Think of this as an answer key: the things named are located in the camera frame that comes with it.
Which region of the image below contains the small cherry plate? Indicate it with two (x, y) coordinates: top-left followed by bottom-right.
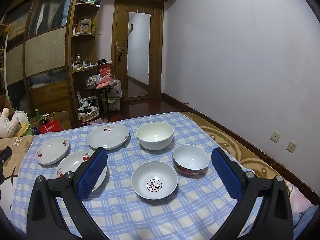
(35, 137), (69, 165)

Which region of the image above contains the red-patterned small bowl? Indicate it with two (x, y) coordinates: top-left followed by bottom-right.
(172, 144), (210, 176)

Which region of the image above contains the large cherry plate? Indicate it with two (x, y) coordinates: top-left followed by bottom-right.
(87, 124), (130, 150)

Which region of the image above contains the white bowl with red seal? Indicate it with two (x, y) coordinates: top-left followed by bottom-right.
(131, 161), (178, 200)

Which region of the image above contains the large plain white bowl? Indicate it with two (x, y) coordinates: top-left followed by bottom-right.
(136, 121), (174, 151)

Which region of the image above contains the stuffed plush toy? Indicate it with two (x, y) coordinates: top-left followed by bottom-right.
(0, 107), (29, 139)

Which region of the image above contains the red paper shopping bag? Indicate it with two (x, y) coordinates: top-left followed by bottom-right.
(40, 114), (62, 134)

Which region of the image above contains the brown patterned blanket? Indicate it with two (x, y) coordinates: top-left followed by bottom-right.
(181, 112), (279, 179)

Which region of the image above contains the cardboard box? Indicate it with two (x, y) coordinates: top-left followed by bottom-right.
(50, 111), (72, 130)

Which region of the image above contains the wicker basket with items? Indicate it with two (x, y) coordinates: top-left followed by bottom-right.
(78, 96), (100, 122)

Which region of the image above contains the small cluttered side table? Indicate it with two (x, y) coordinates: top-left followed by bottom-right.
(84, 75), (122, 121)

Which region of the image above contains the blue plaid cloth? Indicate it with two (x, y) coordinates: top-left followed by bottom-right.
(10, 112), (236, 239)

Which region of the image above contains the wooden wardrobe with shelves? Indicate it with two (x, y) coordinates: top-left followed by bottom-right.
(2, 0), (101, 126)

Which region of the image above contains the red bag on table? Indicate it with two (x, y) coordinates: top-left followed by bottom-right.
(98, 63), (116, 77)

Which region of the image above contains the white wall outlet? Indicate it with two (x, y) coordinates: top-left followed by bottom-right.
(286, 141), (297, 153)

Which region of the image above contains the white wall socket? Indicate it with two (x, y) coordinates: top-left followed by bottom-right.
(270, 131), (280, 143)

